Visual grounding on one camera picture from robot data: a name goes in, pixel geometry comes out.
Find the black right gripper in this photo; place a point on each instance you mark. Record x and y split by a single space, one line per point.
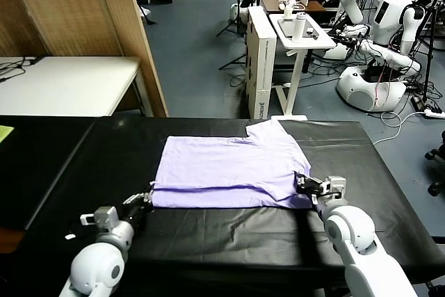
318 195

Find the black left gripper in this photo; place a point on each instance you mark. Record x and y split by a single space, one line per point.
135 211

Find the lavender t-shirt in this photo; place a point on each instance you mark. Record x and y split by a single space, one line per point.
226 161

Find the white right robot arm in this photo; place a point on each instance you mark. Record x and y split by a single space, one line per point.
351 231

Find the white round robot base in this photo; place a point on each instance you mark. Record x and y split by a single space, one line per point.
234 12

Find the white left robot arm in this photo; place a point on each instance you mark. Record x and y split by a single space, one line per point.
97 269

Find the small white label tag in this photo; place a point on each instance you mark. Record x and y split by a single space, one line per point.
70 236

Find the tall white cardboard box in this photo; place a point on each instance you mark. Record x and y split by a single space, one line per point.
259 67

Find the black office chair base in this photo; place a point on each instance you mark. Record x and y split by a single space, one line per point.
432 155

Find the white side table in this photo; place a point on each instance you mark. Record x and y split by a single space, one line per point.
313 42

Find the white power strip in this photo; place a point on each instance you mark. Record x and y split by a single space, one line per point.
434 113

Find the small black device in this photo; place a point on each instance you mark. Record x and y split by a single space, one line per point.
311 32

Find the yellow-green paper sheet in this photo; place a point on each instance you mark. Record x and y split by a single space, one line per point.
5 133

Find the white bottle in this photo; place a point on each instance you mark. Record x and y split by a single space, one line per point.
298 29

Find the grey tablet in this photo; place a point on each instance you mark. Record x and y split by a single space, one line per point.
286 27

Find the small white desk gadget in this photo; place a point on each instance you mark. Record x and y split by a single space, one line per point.
287 10

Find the black light stand tripod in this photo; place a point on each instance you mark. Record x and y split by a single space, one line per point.
239 15

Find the white humanoid robot black shoulders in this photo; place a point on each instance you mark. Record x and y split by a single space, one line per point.
389 15

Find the wooden folding screen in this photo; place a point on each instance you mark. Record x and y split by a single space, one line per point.
69 5

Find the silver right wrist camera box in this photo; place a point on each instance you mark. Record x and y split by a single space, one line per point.
335 185

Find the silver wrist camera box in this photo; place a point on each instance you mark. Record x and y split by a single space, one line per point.
335 185
104 217

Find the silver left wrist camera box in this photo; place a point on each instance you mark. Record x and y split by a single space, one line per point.
104 217

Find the black camera tripod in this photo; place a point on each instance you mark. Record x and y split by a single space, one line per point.
428 64

